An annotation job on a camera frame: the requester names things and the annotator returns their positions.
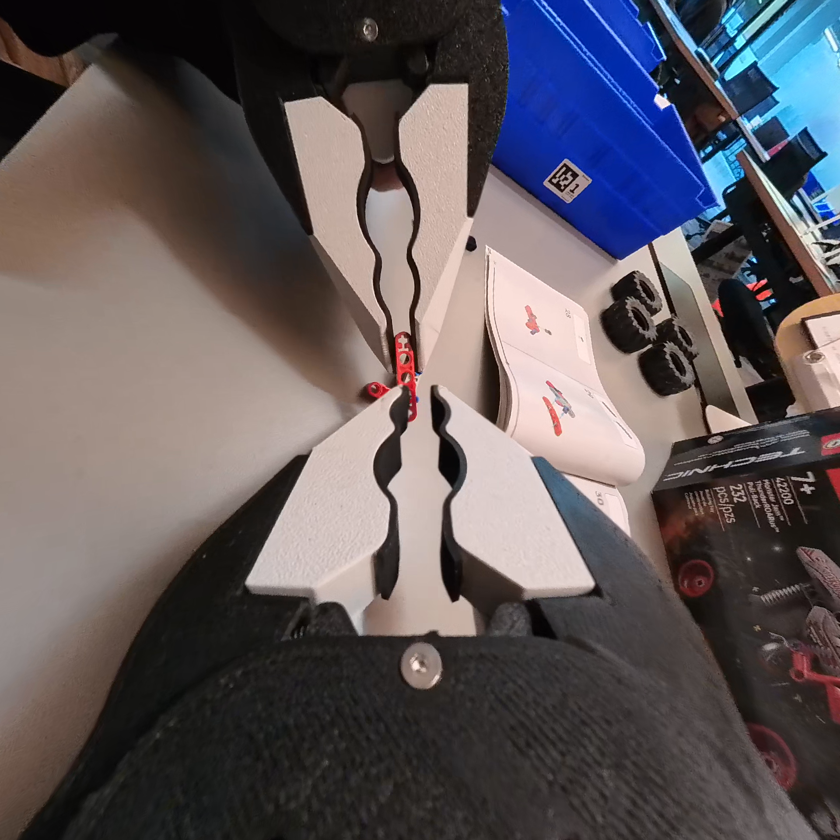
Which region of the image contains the white printed sign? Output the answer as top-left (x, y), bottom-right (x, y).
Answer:
top-left (784, 314), bottom-right (840, 411)

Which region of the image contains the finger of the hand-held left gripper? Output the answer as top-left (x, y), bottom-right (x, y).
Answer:
top-left (282, 95), bottom-right (396, 368)
top-left (392, 82), bottom-right (475, 370)

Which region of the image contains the red toy beam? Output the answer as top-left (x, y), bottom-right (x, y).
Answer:
top-left (394, 331), bottom-right (420, 422)

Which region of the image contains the grey flat desk pad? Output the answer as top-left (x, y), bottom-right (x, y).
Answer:
top-left (656, 261), bottom-right (757, 424)

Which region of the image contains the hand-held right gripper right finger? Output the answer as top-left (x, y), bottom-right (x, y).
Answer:
top-left (430, 386), bottom-right (597, 616)

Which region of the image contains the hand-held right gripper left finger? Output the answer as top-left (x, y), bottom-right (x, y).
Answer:
top-left (245, 386), bottom-right (403, 634)

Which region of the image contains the blue storage bin with tag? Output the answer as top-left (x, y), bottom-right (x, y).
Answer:
top-left (491, 0), bottom-right (719, 261)

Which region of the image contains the round wooden table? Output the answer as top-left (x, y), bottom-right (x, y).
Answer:
top-left (773, 294), bottom-right (840, 421)

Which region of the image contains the black red office chair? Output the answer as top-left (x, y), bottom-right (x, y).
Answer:
top-left (717, 279), bottom-right (788, 385)

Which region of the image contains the black toy set box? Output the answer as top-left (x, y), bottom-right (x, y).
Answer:
top-left (651, 407), bottom-right (840, 840)

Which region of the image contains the white instruction booklet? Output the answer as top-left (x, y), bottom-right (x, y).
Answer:
top-left (484, 246), bottom-right (647, 536)

